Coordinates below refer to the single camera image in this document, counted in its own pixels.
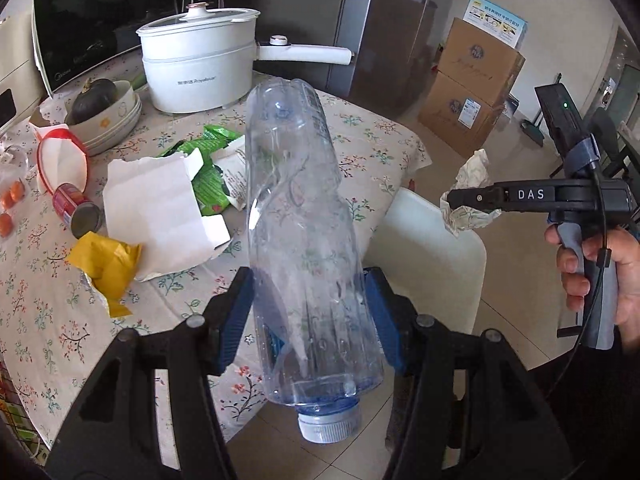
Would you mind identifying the green snack packet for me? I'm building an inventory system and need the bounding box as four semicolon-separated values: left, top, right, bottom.
157;125;246;216

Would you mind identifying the white shallow dish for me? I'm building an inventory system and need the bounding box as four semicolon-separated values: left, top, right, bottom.
84;110;142;157
80;96;142;150

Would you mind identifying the white electric pot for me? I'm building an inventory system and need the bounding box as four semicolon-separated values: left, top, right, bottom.
136;3;355;114

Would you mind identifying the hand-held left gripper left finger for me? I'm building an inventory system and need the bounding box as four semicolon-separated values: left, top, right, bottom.
42;266;256;480

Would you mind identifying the brown cardboard box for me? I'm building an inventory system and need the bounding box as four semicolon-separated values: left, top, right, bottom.
419;72;507;159
437;17;526;107

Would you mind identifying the white paper carton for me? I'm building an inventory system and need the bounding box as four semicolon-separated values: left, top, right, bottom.
102;135;250;281

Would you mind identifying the person's right hand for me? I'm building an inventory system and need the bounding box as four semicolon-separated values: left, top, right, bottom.
545;223;640;327

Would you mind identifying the white paper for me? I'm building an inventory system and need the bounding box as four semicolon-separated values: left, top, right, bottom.
440;149;502;239

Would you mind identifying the blue and white box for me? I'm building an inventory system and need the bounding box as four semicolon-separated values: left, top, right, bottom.
462;0;530;51

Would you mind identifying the clear plastic bottle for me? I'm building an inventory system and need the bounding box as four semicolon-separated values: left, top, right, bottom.
243;78;386;445

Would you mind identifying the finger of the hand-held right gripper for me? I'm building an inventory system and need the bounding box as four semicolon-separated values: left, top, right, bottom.
446;185;505;212

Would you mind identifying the white floral bowl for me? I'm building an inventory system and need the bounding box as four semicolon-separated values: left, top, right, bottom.
65;80;136;137

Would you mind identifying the grey refrigerator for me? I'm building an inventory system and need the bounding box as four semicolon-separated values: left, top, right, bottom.
327;0;458;122

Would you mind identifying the floral tablecloth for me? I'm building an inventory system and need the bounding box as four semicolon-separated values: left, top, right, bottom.
0;77;434;452

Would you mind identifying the person's right forearm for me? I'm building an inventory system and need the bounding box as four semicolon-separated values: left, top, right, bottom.
530;327;640;480

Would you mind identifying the white countertop appliance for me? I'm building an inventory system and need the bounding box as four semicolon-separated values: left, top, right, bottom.
0;7;47;131

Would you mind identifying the white plastic bin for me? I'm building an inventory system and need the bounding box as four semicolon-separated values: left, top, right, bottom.
367;187;488;361

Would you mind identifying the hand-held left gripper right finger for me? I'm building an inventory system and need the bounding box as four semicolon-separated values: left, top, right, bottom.
363;266;589;480

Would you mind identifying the dark green pumpkin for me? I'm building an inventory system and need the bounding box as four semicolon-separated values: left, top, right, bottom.
71;78;120;125

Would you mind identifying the glass pot lid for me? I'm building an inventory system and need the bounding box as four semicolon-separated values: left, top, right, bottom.
137;3;261;37

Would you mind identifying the black microwave oven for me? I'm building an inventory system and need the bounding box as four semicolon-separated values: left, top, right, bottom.
32;0;226;97

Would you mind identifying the yellow wrapper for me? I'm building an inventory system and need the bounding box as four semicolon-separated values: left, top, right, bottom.
66;231;143;317

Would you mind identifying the red tin can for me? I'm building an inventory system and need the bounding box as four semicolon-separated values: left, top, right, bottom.
52;183;104;240

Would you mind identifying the red-rimmed white paper bowl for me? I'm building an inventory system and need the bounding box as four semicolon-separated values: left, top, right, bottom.
37;127;91;196

